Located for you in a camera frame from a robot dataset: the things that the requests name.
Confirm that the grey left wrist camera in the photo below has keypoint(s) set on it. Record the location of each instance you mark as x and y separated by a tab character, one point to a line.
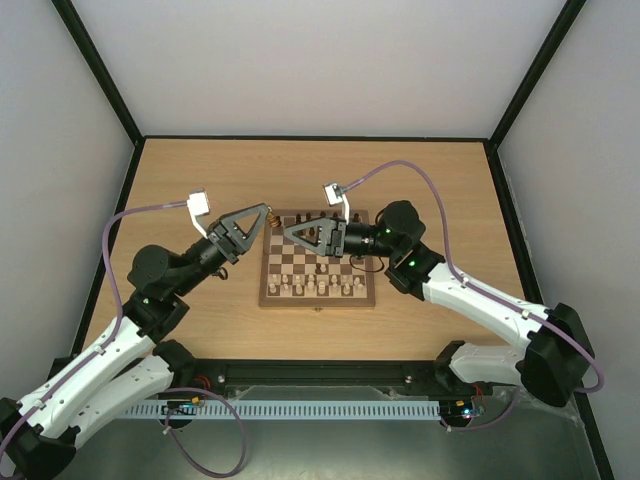
198	207

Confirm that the wooden chess board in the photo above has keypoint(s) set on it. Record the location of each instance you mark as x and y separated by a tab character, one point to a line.
290	275

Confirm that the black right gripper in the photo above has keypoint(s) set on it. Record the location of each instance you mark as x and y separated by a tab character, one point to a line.
338	238

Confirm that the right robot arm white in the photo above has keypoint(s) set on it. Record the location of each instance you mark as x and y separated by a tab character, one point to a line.
546	350

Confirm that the dark knight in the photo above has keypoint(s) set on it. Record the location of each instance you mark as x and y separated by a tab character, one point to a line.
272	219

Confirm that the black frame post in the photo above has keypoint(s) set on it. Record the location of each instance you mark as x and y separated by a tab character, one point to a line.
87	48
552	42

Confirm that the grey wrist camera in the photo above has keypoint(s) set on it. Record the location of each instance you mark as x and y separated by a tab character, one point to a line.
336	195
198	207

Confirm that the black frame post right rear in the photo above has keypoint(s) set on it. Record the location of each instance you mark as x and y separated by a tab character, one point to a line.
552	42

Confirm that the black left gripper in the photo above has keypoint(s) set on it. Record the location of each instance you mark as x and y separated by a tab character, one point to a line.
230	238

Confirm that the light blue cable duct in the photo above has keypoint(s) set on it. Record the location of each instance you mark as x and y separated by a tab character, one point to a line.
291	410

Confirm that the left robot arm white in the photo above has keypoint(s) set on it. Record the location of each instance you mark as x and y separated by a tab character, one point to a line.
133	359

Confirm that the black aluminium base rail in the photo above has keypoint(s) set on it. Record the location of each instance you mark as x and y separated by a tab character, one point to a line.
412	378

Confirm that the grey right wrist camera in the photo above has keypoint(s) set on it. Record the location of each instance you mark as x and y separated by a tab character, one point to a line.
336	195

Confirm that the black frame post left rear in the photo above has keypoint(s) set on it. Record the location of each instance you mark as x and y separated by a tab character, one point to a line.
87	48

